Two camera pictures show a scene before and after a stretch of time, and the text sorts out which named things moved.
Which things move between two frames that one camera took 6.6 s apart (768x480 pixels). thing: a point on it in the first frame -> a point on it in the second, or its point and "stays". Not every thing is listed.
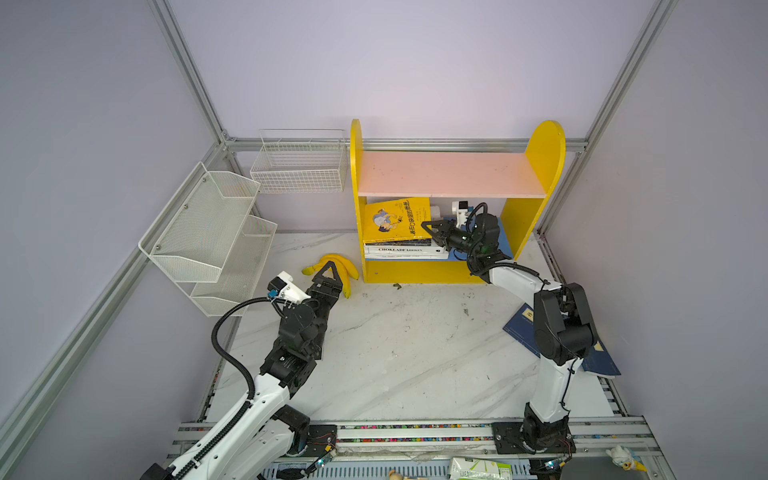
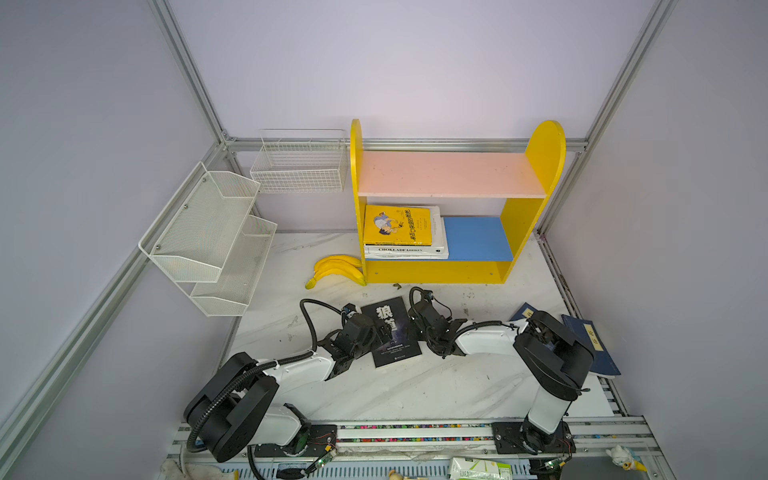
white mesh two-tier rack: [210, 243] stays
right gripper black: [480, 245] -> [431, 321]
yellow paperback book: [396, 220] stays
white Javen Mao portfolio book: [406, 256] stays
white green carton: [470, 469] stays
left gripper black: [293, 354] -> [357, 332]
